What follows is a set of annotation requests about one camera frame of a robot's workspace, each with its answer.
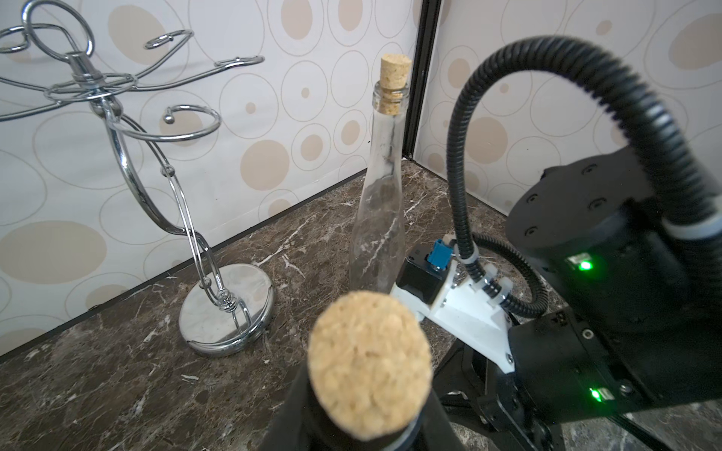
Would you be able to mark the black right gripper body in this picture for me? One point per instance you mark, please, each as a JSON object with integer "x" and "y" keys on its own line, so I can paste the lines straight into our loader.
{"x": 565, "y": 372}

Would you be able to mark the dark green wine bottle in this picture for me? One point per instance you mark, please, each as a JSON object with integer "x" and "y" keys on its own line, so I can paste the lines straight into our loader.
{"x": 367, "y": 382}

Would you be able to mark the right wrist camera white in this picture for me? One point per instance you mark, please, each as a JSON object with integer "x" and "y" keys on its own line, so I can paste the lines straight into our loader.
{"x": 431, "y": 285}

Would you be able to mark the chrome glass rack stand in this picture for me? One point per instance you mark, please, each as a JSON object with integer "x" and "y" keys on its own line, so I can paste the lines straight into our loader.
{"x": 231, "y": 306}

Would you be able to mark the clear glass bottle cork stopper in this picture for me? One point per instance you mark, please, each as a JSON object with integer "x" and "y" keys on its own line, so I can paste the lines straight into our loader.
{"x": 377, "y": 248}

